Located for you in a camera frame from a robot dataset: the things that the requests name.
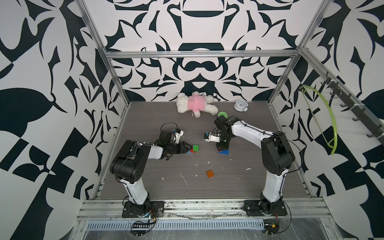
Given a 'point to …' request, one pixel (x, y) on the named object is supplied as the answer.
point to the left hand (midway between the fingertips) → (188, 145)
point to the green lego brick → (196, 148)
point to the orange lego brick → (210, 173)
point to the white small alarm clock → (241, 105)
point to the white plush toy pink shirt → (196, 103)
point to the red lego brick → (191, 151)
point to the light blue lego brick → (189, 152)
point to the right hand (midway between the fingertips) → (220, 142)
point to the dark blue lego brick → (225, 152)
